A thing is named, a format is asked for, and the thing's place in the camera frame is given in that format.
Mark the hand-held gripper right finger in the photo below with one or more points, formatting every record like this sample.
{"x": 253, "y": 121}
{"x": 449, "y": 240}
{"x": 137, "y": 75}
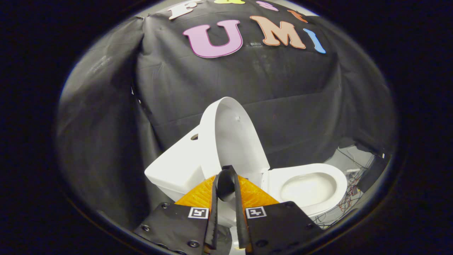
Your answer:
{"x": 242, "y": 226}

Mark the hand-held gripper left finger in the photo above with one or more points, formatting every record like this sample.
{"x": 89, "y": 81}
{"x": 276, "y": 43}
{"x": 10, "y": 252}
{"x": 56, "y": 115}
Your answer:
{"x": 213, "y": 226}

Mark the white toilet lid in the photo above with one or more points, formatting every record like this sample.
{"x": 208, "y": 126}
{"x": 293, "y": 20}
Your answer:
{"x": 233, "y": 138}

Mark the black backdrop cloth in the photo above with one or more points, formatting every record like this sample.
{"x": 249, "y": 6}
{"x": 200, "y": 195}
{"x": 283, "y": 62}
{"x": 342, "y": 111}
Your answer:
{"x": 276, "y": 88}

